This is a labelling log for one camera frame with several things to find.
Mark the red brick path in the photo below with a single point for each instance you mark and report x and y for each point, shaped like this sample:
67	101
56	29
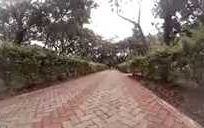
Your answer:
100	100

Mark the row of green bushes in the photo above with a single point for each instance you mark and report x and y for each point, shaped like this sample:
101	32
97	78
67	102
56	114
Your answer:
163	63

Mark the green hedge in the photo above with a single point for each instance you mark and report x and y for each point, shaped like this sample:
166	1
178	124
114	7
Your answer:
40	65

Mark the row of trees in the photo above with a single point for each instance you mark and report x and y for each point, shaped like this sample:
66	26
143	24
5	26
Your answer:
20	35
168	28

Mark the bare brown soil strip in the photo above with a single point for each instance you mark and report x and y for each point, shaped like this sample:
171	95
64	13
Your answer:
30	88
190	103

